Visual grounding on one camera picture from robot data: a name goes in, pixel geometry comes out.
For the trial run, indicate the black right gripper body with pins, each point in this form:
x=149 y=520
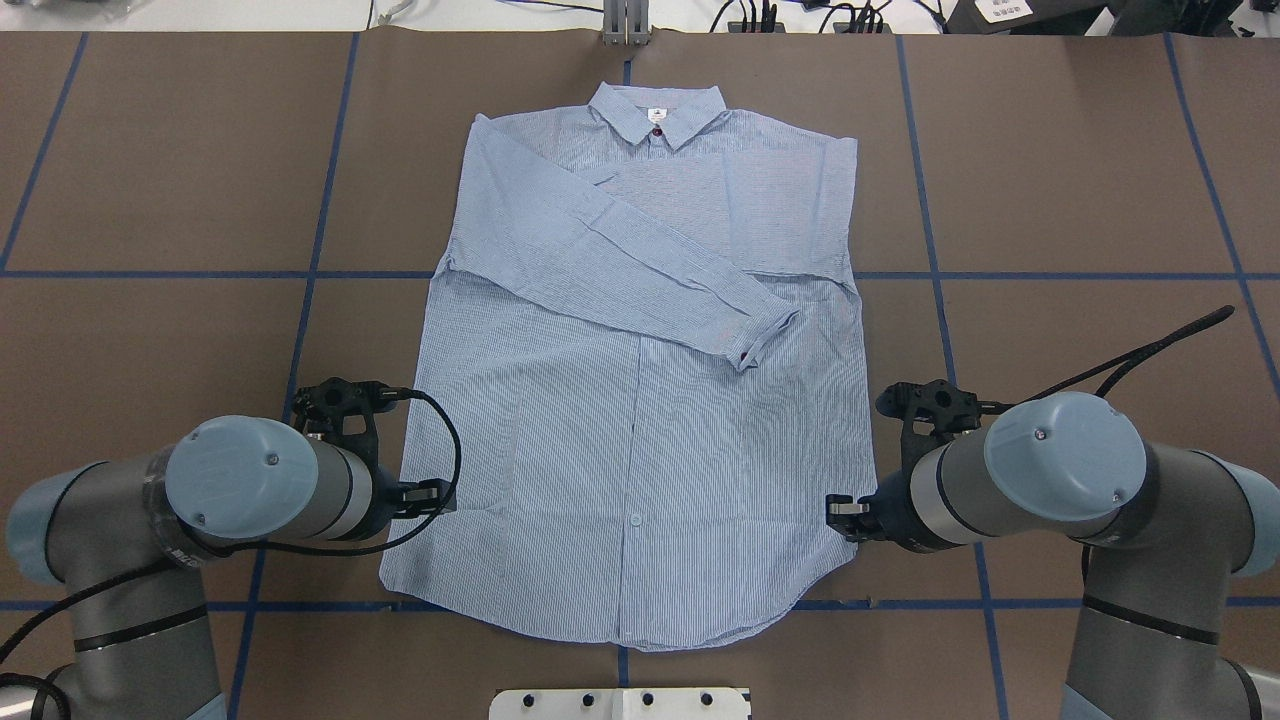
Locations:
x=893 y=519

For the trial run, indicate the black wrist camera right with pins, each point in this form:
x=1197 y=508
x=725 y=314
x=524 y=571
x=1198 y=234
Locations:
x=932 y=415

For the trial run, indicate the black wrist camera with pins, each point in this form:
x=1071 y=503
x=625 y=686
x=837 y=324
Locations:
x=932 y=415
x=342 y=413

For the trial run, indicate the white camera mast base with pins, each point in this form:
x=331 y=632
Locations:
x=623 y=703

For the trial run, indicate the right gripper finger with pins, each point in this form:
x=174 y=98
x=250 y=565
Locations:
x=853 y=518

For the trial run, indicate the light blue striped shirt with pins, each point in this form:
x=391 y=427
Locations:
x=646 y=329

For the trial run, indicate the aluminium frame post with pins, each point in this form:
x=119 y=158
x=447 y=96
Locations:
x=626 y=23

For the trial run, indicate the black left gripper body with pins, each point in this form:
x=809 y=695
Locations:
x=386 y=493

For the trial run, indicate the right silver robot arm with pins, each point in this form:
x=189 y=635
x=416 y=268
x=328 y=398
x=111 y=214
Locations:
x=1166 y=530

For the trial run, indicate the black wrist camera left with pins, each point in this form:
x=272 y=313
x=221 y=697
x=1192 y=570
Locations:
x=342 y=413

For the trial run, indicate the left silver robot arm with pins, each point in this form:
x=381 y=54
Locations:
x=127 y=541

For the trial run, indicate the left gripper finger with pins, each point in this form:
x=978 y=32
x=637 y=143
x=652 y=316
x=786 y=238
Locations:
x=430 y=497

